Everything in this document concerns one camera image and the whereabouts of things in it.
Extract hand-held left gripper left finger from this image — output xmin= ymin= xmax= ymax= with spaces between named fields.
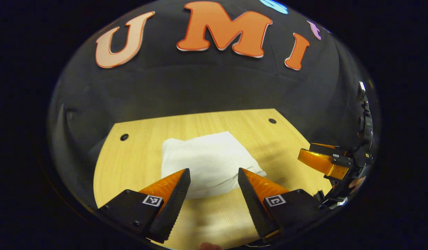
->
xmin=96 ymin=168 xmax=192 ymax=243

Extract black backdrop cloth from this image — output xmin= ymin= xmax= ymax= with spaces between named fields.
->
xmin=47 ymin=0 xmax=377 ymax=209

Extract white jeans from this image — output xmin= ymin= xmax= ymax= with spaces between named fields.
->
xmin=161 ymin=131 xmax=267 ymax=200

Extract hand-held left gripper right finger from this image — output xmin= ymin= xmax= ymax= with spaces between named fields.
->
xmin=237 ymin=167 xmax=330 ymax=240

